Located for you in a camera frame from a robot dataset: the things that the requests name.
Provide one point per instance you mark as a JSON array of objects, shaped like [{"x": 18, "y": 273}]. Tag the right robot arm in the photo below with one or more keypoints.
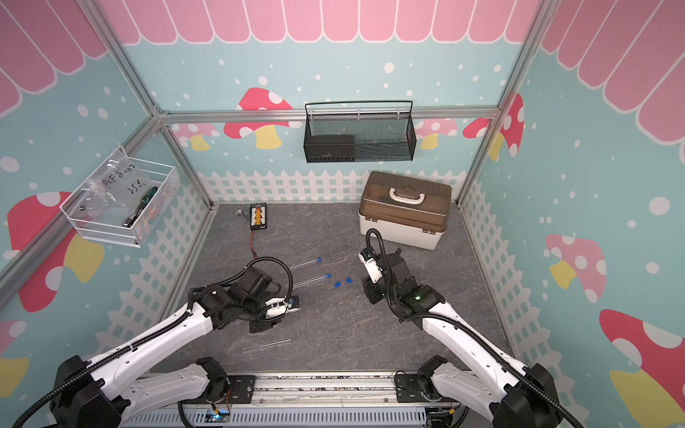
[{"x": 497, "y": 386}]

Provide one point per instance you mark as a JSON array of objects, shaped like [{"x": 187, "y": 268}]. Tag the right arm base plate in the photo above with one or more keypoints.
[{"x": 413, "y": 388}]

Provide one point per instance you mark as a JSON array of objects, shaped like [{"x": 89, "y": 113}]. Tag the black box in basket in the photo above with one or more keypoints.
[{"x": 329, "y": 148}]

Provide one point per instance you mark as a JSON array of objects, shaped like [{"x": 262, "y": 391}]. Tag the clear test tube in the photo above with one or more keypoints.
[
  {"x": 310, "y": 281},
  {"x": 265, "y": 346},
  {"x": 304, "y": 264}
]

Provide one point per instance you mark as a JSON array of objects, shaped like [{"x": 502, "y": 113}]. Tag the brown lid storage box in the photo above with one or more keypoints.
[{"x": 405, "y": 210}]

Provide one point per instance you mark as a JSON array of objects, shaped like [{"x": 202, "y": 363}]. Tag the green tool in basket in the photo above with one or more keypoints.
[{"x": 147, "y": 198}]

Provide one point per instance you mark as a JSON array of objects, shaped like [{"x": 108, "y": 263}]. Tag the clear plastic bag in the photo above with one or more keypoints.
[{"x": 116, "y": 186}]

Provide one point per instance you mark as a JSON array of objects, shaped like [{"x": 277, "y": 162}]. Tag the black board yellow connectors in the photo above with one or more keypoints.
[{"x": 258, "y": 216}]

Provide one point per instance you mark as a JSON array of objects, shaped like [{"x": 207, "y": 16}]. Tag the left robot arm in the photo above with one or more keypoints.
[{"x": 111, "y": 388}]

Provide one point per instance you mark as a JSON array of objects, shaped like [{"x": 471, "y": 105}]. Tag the white wire wall basket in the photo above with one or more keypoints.
[{"x": 109, "y": 229}]

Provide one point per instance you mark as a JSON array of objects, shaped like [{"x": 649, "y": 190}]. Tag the black mesh wall basket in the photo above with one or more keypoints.
[{"x": 383, "y": 130}]

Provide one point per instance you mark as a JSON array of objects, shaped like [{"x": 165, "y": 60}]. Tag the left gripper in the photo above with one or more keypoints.
[{"x": 265, "y": 325}]

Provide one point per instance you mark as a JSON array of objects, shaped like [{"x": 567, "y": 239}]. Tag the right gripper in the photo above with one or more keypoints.
[{"x": 368, "y": 284}]

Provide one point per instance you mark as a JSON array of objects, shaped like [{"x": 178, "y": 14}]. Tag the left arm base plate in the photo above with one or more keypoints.
[{"x": 233, "y": 390}]

